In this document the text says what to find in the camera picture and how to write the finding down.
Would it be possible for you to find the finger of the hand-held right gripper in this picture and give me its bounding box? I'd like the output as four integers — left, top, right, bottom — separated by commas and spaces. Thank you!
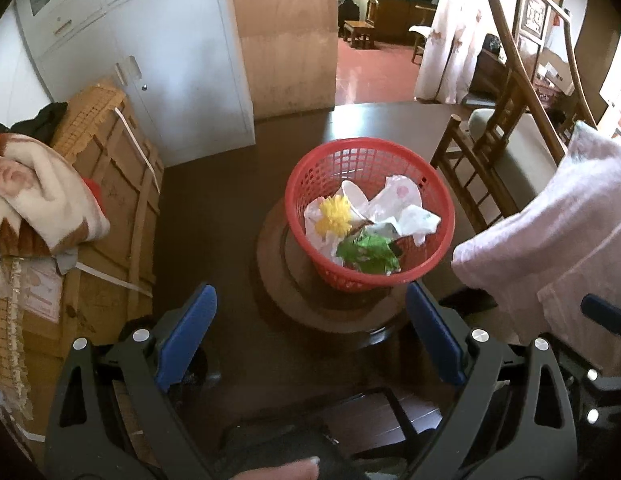
581, 294, 621, 336
561, 355, 621, 431

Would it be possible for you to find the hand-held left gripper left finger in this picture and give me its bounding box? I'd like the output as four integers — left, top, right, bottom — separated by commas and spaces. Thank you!
43, 282, 218, 480

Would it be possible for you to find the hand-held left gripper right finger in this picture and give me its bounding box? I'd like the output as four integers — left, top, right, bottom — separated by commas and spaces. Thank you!
405, 281, 579, 480

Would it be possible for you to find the green paper packet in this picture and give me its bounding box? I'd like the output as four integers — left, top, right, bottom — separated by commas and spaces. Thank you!
335, 232, 401, 275

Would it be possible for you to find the white tissue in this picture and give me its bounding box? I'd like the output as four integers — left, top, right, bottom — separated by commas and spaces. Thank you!
304, 180, 441, 266

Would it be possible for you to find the crushed white paper cup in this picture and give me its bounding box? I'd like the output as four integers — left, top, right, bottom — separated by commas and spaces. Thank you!
368, 174, 424, 223

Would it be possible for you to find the yellow plastic flower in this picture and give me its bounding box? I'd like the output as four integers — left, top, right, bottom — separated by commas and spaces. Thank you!
315, 195, 354, 236

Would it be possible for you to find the red plastic basket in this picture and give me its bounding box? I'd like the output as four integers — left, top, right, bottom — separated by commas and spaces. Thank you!
284, 137, 456, 293

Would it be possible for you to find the person's left hand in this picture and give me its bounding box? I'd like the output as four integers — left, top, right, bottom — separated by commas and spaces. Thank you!
225, 455, 321, 480

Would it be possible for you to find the pink floral tablecloth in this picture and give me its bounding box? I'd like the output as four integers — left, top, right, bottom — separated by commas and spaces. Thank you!
451, 120, 621, 346

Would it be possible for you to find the round wooden stool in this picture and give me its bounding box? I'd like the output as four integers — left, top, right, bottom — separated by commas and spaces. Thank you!
255, 197, 416, 348

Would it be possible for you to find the wooden chair with cushion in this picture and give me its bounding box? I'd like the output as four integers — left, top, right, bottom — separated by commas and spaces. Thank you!
431, 0, 599, 233

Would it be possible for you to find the floral fleece blanket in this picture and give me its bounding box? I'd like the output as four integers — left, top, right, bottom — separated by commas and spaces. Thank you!
0, 132, 111, 256

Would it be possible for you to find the white metal cabinet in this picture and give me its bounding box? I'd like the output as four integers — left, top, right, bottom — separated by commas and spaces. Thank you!
13, 0, 256, 168

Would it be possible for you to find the dark cloth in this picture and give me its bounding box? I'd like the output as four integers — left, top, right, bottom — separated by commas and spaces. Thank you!
0, 101, 68, 146

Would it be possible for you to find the pink floral curtain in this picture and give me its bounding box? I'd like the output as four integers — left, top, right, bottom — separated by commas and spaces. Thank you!
415, 0, 521, 106

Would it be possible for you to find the small wooden stool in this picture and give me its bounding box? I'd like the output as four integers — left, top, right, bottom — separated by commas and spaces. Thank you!
343, 20, 376, 51

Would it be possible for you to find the plywood board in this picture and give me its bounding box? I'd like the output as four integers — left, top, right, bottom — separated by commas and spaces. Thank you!
225, 0, 339, 121

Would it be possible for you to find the dark wooden sideboard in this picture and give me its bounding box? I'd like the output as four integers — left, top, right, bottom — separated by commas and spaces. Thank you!
365, 0, 439, 46

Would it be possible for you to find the large strapped cardboard box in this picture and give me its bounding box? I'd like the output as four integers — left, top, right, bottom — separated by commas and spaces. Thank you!
0, 77, 166, 461

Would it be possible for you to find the carved wall panel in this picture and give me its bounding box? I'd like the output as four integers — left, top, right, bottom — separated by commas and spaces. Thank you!
515, 0, 551, 61

